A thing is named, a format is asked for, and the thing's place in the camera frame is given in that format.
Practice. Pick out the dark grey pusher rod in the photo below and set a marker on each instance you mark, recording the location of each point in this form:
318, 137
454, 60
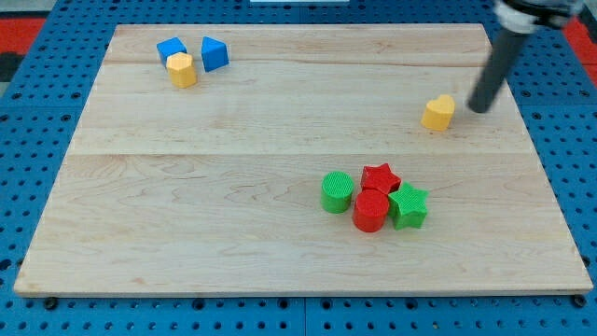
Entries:
506, 48

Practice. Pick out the white and black rod mount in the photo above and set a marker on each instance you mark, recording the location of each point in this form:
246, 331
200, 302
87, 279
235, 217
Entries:
525, 16

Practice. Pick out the yellow heart block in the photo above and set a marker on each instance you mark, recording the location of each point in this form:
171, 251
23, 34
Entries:
438, 113

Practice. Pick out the light wooden board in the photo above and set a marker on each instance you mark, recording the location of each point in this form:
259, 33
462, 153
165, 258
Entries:
214, 190

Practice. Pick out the red star block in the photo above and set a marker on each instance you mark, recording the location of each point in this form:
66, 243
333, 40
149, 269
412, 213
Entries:
380, 178

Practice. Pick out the green star block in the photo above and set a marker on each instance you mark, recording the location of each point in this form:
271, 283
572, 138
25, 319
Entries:
408, 207

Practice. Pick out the red cylinder block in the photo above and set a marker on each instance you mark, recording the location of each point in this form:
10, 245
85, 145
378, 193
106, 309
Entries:
370, 210

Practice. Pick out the green cylinder block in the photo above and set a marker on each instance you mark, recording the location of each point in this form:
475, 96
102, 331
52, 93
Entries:
336, 192

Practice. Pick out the blue triangular prism block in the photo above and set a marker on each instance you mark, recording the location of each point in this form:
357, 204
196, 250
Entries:
214, 54

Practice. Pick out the yellow hexagon block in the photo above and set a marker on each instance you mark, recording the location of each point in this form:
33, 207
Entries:
181, 70

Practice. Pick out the blue cube block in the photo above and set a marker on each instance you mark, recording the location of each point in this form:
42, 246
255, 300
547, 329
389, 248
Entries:
169, 47

